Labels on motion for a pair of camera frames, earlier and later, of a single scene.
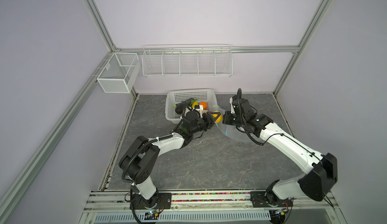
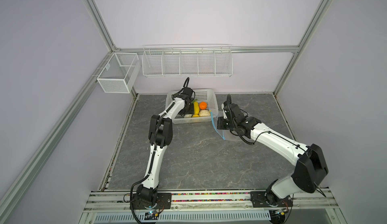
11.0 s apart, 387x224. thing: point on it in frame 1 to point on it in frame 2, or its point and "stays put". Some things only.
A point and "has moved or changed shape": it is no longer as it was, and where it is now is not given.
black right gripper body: [231, 119] to [223, 124]
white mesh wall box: [118, 75] stays put
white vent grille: [183, 216] stays put
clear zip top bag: [232, 130] has moved or changed shape
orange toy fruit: [204, 104] stays put
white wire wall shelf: [212, 60] stays put
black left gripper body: [203, 123] to [188, 109]
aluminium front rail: [118, 202] stays put
